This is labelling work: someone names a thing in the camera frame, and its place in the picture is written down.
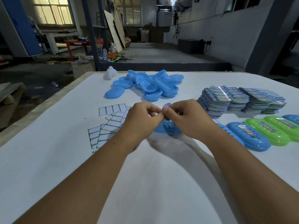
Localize stacks of colourful sticker sheets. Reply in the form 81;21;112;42
197;85;287;118

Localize person's right hand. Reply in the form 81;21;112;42
162;99;218;142

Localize pale wooden crate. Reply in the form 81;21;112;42
71;61;96;79

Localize pale leaning plywood board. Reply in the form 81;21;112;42
103;10;124;53

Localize silver machine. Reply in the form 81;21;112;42
156;0;179;27

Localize person's left hand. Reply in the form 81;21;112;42
120;102;164;147

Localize white metal workbench frame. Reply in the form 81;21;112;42
40;29;83;55

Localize wide window with grid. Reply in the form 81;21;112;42
116;0;142;26

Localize fanned backing sheets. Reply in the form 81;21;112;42
101;112;123;133

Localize person's right forearm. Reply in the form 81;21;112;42
201;129;299;224

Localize person's left forearm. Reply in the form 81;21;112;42
13;134;138;224

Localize red metal table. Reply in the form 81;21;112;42
65;39;103;61

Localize large bright window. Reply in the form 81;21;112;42
32;0;73;25

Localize thin dark steel post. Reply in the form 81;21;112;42
97;0;109;50

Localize black box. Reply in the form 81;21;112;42
177;39;206;54

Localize brown leaning board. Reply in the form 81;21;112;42
114;7;126;49

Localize grey slanted pillar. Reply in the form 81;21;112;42
245;0;299;76

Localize thick dark steel post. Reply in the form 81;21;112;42
80;0;100;72

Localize wooden pallet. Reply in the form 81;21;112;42
0;82;26;105

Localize blue and white machine cabinet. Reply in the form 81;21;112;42
4;0;43;58

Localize small white plastic figure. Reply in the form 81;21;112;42
106;66;118;81

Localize green soap dish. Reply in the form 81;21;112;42
264;116;299;142

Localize pile of blue soap dishes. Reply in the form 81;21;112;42
104;69;184;102

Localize blue plastic box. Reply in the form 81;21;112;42
217;123;245;147
227;121;272;152
153;119;183;137
282;114;299;126

